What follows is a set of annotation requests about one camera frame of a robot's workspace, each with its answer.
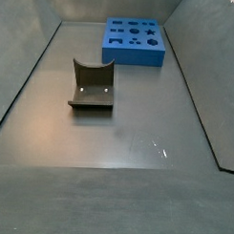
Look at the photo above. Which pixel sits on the black curved holder stand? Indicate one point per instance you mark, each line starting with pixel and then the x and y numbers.
pixel 94 85

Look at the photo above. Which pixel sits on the blue foam shape board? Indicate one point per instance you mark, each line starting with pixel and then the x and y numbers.
pixel 133 41

